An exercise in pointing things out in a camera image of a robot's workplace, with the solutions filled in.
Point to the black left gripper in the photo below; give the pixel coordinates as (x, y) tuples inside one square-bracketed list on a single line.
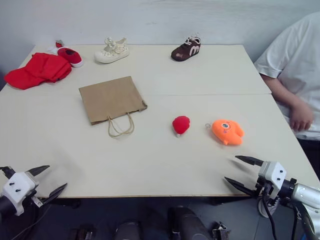
[(37, 196)]

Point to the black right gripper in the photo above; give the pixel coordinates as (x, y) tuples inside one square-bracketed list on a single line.
[(263, 191)]

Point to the orange plush fish toy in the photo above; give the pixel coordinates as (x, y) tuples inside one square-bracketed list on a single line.
[(226, 131)]

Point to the red plush toy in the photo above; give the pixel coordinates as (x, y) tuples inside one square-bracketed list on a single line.
[(181, 125)]

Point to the brown paper bag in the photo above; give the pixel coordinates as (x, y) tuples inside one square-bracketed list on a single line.
[(110, 100)]

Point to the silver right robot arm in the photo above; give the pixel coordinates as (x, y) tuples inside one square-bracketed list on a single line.
[(306, 197)]

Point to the person's right forearm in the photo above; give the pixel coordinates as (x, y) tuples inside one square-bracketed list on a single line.
[(280, 92)]

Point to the person's right hand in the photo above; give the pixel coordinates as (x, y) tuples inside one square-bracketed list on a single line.
[(302, 118)]

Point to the white shoe on floor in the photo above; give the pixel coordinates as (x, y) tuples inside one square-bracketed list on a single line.
[(265, 207)]

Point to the dark angular shape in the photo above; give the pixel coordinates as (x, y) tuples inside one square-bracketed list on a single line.
[(221, 231)]

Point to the person's dark trousers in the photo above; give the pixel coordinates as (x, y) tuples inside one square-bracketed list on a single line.
[(311, 155)]

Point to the large dark rounded shape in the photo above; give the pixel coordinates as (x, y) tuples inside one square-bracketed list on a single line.
[(188, 223)]

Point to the small dark rounded shape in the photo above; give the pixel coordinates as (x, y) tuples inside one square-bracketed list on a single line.
[(127, 230)]

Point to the red cloth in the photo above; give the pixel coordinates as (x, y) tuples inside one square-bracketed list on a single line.
[(40, 71)]

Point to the red children's shoe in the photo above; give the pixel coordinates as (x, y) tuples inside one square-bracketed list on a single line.
[(71, 56)]

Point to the person in white shirt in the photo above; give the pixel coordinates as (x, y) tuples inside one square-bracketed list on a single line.
[(297, 50)]

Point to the brown children's shoe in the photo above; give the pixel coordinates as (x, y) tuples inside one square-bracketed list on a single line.
[(186, 51)]

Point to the small grey red item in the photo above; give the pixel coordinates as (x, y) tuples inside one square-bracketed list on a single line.
[(59, 43)]

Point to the cream children's shoe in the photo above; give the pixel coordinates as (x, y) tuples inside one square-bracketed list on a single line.
[(111, 53)]

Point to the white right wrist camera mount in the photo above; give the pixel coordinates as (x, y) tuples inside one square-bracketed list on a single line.
[(273, 176)]

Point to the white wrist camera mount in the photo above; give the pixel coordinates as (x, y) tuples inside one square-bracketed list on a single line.
[(273, 176), (16, 188)]

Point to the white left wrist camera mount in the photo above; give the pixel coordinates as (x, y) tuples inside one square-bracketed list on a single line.
[(16, 188)]

